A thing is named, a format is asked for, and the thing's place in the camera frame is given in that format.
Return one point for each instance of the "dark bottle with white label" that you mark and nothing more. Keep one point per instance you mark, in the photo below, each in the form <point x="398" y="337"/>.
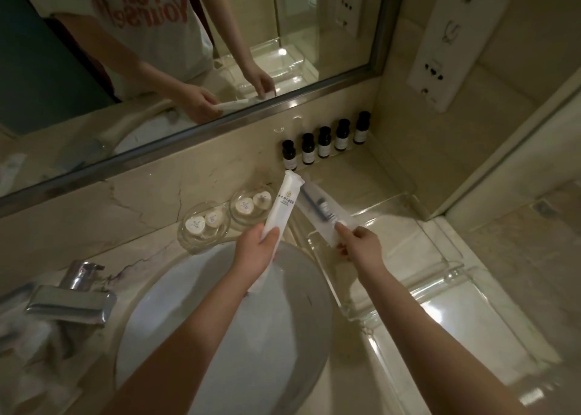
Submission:
<point x="324" y="142"/>
<point x="342" y="135"/>
<point x="362" y="128"/>
<point x="289" y="156"/>
<point x="308" y="149"/>

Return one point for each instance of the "person's right forearm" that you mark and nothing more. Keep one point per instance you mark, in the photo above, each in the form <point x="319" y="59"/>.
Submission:
<point x="426" y="337"/>

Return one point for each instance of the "person's left hand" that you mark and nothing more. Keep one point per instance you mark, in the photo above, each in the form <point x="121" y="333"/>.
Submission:
<point x="249" y="258"/>

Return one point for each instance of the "chrome basin faucet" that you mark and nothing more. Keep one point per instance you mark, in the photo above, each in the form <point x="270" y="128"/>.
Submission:
<point x="72" y="299"/>

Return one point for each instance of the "person's right hand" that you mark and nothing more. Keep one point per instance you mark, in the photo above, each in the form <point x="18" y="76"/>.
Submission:
<point x="366" y="249"/>

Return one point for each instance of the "white paper amenity packet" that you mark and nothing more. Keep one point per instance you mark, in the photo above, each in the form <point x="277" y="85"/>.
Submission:
<point x="283" y="201"/>

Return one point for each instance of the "white wall socket panel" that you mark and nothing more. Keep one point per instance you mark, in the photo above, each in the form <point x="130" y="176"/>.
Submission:
<point x="454" y="42"/>

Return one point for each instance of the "round white soap packet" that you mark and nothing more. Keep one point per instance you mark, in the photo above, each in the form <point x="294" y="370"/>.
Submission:
<point x="262" y="200"/>
<point x="213" y="219"/>
<point x="195" y="225"/>
<point x="244" y="206"/>

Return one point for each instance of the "metal-framed wall mirror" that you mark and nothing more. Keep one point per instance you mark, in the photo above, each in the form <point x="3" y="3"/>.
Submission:
<point x="136" y="42"/>

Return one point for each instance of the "round clear glass dish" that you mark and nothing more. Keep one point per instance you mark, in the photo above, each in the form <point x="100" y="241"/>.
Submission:
<point x="245" y="222"/>
<point x="199" y="242"/>

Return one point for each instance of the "white round sink basin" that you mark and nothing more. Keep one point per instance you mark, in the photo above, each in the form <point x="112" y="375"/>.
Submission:
<point x="254" y="337"/>

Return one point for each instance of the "person's left forearm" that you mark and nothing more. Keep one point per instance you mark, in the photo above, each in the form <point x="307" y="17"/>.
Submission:
<point x="190" y="342"/>

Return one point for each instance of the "person's right thumb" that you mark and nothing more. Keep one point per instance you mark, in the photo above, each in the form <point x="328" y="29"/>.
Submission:
<point x="347" y="231"/>

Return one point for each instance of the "white towel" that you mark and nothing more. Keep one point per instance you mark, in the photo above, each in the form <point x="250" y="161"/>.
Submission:
<point x="27" y="351"/>

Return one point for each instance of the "person's left thumb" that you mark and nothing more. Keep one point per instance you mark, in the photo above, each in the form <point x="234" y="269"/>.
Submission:
<point x="273" y="240"/>

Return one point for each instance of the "clear plastic toothbrush packet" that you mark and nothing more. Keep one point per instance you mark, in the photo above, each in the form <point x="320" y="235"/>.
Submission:
<point x="320" y="208"/>

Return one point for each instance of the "clear acrylic tray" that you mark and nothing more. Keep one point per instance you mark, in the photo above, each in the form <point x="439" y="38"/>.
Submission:
<point x="435" y="265"/>

